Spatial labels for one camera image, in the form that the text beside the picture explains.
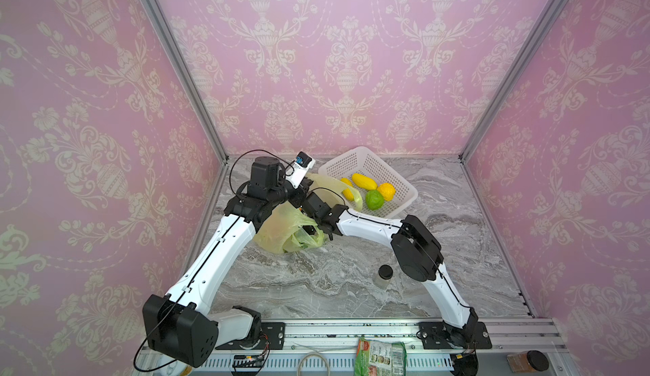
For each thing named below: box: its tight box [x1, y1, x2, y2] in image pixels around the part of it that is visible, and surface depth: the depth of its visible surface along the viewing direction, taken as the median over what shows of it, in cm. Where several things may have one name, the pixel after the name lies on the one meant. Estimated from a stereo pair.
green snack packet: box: [353, 337, 408, 376], surface depth 71 cm
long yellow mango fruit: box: [352, 172, 378, 191], surface depth 108 cm
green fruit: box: [364, 189, 385, 211], surface depth 101 cm
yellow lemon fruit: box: [376, 182, 397, 202], surface depth 103 cm
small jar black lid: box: [377, 264, 394, 281], surface depth 78 cm
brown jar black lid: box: [506, 349, 550, 373], surface depth 65 cm
